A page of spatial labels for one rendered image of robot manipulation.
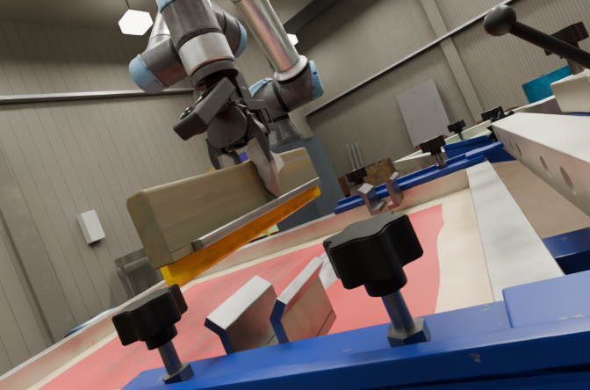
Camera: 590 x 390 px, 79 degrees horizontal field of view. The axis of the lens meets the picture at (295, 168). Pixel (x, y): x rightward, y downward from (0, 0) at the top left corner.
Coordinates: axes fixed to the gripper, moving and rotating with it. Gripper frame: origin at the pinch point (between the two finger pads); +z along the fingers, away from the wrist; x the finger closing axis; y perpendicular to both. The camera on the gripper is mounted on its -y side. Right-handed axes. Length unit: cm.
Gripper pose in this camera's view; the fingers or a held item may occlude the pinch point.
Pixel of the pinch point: (258, 196)
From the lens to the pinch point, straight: 52.3
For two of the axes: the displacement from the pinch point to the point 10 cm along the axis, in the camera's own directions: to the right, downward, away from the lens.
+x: -8.2, 3.7, 4.3
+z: 4.0, 9.2, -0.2
